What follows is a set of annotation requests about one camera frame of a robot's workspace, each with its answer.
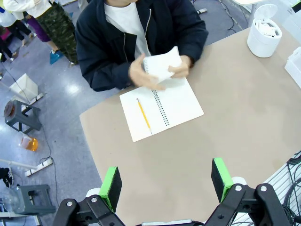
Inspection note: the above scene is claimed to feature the jug with orange liquid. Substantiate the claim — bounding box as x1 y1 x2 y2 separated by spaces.
18 134 39 152

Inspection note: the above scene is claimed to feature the white perforated plastic basket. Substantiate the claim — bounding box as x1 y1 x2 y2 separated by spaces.
284 46 301 89

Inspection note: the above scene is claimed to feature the person's left forearm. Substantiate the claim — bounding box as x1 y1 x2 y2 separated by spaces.
178 23 209 67

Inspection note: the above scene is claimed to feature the white torn notebook sheet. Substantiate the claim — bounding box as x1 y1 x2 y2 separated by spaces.
143 46 183 83

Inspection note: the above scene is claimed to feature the crumpled paper waste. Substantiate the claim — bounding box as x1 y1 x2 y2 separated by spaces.
255 18 282 37

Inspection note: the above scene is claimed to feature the white power strip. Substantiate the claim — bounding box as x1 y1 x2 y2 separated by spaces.
0 158 54 178

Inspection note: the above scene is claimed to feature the mannequin in purple trousers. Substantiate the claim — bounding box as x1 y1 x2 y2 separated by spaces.
23 15 59 54

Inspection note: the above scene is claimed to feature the blue mannequin base plate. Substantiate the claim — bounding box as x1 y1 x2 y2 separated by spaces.
49 49 64 65

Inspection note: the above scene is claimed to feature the person's left hand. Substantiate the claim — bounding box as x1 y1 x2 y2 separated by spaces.
168 55 192 80

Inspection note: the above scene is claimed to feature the person in black jacket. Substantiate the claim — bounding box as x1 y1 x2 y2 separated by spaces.
75 0 209 92

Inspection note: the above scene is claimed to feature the grey plastic stool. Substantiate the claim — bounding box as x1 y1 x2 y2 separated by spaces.
4 100 42 135
16 184 56 216

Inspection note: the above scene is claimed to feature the yellow pencil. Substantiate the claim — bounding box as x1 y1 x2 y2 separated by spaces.
136 98 153 135

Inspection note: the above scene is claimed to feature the white lidded trash bin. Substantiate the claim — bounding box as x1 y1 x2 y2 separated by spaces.
246 4 283 58

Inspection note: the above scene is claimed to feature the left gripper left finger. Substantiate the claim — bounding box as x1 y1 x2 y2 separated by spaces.
53 166 125 226

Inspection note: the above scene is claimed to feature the large white table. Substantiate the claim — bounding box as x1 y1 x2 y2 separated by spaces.
231 0 268 15

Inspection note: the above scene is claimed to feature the black cable bundle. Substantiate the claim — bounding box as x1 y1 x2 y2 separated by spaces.
281 150 301 226

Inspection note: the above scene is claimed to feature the person's right hand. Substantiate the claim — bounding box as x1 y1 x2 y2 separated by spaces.
128 53 166 91

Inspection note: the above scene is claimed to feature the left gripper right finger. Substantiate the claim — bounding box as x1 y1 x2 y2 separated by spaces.
204 157 292 226

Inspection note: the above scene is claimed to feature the clear glass jar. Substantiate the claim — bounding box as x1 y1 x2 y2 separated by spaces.
0 187 25 214

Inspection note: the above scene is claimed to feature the white spiral notebook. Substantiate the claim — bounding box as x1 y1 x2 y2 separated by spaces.
119 77 205 143

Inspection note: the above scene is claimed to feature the person's right forearm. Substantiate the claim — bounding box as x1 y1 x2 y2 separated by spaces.
77 47 133 92

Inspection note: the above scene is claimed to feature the white storage box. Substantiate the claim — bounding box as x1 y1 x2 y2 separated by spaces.
9 73 39 102

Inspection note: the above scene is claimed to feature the black white sneaker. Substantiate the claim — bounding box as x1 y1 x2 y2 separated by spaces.
0 167 14 188

